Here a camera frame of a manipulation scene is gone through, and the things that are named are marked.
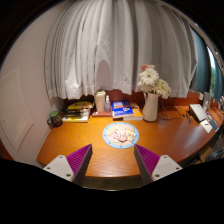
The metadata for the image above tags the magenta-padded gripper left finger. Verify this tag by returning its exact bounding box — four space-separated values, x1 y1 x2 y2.
42 143 94 186

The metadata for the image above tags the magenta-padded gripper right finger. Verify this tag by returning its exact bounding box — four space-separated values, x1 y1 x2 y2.
133 143 184 185

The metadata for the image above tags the pink computer mouse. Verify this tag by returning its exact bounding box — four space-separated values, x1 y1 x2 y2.
109 125 132 145

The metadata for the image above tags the dark mug with green inside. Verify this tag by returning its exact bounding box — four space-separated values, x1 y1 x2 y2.
46 110 64 128

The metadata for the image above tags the yellow and white book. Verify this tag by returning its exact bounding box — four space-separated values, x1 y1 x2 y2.
62 115 90 123

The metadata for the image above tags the white paper sheet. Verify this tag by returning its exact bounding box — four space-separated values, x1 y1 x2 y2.
199 119 214 134

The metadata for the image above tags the orange book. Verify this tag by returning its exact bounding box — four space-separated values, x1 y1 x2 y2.
123 103 144 122

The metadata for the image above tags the white vase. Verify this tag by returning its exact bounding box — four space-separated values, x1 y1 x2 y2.
141 92 161 122

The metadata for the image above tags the dark red book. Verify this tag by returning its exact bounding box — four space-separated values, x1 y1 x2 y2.
90 110 114 118

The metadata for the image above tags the yellow and black book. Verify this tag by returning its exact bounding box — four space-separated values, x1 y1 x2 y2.
65 100 94 111

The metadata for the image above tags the dark phone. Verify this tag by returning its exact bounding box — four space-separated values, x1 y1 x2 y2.
208 118 220 132

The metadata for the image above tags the white laptop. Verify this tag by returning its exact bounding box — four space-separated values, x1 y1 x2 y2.
188 103 209 123

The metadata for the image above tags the blue book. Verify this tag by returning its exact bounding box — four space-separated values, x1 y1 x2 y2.
111 100 134 119

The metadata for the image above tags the beige tumbler with lid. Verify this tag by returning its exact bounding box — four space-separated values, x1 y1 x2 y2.
93 89 107 113

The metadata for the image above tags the clear spray bottle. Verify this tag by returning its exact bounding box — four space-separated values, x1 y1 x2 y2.
104 94 112 114

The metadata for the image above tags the white flower bouquet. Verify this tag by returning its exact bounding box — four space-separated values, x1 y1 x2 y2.
137 63 173 100

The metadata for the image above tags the white curtain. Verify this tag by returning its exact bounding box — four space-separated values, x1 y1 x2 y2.
44 0 198 100

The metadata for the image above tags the black cable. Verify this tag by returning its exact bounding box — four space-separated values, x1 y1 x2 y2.
157 105 183 121

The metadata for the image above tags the white wall panel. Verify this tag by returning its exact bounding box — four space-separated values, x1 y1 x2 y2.
0 66 35 153

